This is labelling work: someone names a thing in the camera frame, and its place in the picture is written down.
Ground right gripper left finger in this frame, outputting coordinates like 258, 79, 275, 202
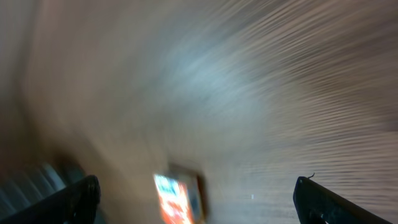
1, 175, 101, 224

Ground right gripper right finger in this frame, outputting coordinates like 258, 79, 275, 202
293, 176, 391, 224

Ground orange tissue pack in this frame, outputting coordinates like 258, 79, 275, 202
154, 164, 207, 224

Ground grey plastic shopping basket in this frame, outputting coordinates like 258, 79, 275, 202
1, 163, 106, 224

